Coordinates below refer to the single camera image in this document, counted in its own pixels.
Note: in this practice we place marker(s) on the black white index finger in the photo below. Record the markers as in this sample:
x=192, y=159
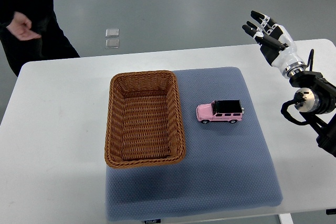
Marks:
x=253, y=31

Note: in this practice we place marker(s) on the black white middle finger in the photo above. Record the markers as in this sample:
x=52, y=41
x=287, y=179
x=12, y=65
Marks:
x=264, y=27

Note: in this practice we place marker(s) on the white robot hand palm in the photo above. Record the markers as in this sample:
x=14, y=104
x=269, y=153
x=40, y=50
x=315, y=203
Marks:
x=286, y=61

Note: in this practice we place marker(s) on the brown wicker basket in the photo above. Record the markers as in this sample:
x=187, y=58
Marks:
x=144, y=120

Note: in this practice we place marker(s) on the lower floor socket plate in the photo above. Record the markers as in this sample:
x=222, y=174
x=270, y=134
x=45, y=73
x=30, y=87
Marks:
x=112, y=43

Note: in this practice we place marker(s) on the person in black clothes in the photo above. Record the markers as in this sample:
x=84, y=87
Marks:
x=53, y=43

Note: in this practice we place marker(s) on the pink toy car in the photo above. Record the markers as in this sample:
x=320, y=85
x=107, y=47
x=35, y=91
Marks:
x=230, y=111

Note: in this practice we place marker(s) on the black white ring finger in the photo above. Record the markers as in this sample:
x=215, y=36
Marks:
x=263, y=19

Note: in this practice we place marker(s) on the blue grey textured mat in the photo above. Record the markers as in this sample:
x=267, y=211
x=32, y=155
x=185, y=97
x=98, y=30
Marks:
x=226, y=166

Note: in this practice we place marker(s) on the person's bare hand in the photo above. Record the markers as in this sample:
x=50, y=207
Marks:
x=20, y=27

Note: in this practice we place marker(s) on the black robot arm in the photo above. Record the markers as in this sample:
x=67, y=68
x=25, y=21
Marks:
x=314, y=95

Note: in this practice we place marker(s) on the upper floor socket plate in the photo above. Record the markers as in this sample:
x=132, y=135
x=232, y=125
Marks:
x=112, y=32

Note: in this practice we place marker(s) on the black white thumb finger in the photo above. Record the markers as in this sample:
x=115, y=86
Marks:
x=266, y=40

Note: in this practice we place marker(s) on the floor socket plate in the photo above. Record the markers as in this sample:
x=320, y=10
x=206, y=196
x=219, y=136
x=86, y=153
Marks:
x=112, y=32
x=112, y=43

